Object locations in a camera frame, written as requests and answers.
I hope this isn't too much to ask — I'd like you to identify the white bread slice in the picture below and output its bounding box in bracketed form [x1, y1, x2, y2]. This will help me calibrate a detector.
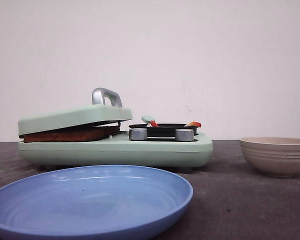
[21, 125, 120, 143]

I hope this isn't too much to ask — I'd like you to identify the beige ribbed bowl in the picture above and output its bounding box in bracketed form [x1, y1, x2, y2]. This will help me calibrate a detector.
[239, 137, 300, 177]

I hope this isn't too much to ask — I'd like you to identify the mint green sandwich maker lid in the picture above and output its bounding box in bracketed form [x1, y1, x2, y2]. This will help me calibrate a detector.
[18, 87, 133, 138]

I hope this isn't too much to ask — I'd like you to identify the mint green breakfast maker base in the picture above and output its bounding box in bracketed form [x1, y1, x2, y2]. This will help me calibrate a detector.
[18, 132, 213, 168]

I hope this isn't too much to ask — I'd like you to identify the left silver control knob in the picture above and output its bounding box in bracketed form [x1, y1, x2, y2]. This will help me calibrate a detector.
[129, 128, 148, 141]

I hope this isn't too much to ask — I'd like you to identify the silver control knob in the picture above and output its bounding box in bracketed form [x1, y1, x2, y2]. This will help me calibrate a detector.
[174, 128, 194, 142]
[129, 128, 148, 141]

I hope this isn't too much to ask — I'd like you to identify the right silver control knob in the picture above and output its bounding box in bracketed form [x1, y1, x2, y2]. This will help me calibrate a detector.
[174, 128, 194, 142]

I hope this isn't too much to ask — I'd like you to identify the blue plate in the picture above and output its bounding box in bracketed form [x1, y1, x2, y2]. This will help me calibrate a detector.
[0, 165, 193, 240]

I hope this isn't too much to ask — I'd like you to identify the black frying pan green handle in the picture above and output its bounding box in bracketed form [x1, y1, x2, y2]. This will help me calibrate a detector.
[129, 115, 198, 137]

